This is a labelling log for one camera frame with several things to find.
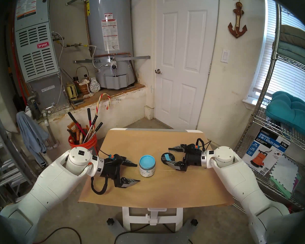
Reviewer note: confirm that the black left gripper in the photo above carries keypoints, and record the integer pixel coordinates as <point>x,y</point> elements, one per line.
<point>111,168</point>

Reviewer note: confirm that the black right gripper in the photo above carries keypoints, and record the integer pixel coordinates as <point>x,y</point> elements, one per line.
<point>193,157</point>

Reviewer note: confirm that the black lid with blue tape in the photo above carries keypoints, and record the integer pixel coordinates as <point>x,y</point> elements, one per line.
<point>167,158</point>

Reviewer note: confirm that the white jar of blue paint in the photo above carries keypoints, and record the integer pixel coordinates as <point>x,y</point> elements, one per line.
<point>147,171</point>

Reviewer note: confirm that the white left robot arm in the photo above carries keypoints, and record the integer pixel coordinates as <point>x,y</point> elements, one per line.
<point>48,185</point>

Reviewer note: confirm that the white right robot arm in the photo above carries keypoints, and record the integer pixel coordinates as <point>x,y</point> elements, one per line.
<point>239,180</point>

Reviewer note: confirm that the white table base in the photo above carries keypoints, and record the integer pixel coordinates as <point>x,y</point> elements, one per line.
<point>128,218</point>

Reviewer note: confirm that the black star knob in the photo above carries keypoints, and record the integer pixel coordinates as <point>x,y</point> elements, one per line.
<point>110,222</point>
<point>194,222</point>

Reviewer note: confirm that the black grip metal tool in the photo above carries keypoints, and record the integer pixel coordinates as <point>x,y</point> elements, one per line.
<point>94,119</point>
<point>99,126</point>

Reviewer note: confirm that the striped candy cane decoration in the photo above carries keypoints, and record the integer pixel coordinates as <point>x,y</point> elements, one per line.
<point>98,106</point>

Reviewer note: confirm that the wooden heater platform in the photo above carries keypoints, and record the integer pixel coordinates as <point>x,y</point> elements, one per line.
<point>109,93</point>

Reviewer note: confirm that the metal door knob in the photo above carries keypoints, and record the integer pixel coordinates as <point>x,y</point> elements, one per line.
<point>158,71</point>

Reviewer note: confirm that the white panel door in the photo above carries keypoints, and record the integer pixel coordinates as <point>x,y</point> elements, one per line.
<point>185,68</point>

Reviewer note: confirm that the utility pump cardboard box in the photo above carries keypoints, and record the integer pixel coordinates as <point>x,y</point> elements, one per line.
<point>267,149</point>

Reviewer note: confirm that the foil wrapped object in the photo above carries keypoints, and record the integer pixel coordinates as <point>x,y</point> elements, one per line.
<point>94,86</point>

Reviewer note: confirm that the yellow kettle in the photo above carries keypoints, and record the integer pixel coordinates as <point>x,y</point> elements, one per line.
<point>71,92</point>

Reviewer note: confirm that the blue hanging cloth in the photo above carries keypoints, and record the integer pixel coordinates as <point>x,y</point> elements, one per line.
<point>31,136</point>

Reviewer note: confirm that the green paper folder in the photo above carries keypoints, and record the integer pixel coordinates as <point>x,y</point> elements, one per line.
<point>279,187</point>

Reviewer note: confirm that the white zigzag edged paper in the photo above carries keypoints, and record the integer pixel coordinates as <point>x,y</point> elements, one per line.
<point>284,172</point>

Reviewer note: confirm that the teal tufted cushion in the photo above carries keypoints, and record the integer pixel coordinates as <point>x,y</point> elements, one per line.
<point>289,111</point>

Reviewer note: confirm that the gray water heater tank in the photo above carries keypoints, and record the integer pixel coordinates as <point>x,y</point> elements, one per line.
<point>122,30</point>

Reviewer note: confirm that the brass gas pipe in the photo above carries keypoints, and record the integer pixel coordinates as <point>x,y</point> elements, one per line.
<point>76,45</point>

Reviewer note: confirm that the white window blinds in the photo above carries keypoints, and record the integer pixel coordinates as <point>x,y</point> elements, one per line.
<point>289,78</point>

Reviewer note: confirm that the gray Bryant furnace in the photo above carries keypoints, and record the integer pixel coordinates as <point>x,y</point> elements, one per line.
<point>36,63</point>

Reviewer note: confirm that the sage green folded cushion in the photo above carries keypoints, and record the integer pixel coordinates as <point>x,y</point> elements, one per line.
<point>297,55</point>

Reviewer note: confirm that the olive folded cushion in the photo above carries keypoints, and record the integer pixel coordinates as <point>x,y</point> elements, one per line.
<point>300,35</point>

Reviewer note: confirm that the white light switch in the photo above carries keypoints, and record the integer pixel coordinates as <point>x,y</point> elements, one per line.
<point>225,56</point>

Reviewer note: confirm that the rusty anchor wall decoration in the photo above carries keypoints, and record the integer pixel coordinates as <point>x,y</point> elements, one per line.
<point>238,16</point>

